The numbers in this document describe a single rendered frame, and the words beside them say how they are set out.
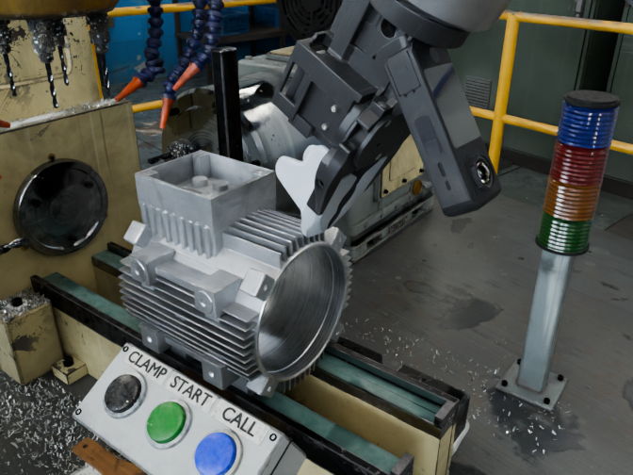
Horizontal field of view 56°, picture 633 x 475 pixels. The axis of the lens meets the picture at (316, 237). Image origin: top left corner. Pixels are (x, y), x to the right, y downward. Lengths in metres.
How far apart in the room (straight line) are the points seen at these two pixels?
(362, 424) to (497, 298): 0.47
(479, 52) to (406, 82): 3.81
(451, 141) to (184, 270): 0.35
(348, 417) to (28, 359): 0.47
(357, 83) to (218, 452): 0.26
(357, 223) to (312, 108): 0.74
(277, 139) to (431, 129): 0.57
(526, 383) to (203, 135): 0.61
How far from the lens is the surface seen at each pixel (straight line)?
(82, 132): 0.97
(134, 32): 6.58
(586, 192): 0.76
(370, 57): 0.41
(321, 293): 0.73
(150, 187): 0.68
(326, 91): 0.41
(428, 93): 0.39
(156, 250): 0.67
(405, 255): 1.22
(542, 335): 0.87
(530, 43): 4.00
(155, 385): 0.49
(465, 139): 0.40
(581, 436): 0.89
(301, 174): 0.46
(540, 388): 0.92
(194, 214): 0.63
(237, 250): 0.62
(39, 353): 0.97
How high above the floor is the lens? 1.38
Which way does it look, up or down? 27 degrees down
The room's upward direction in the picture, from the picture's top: straight up
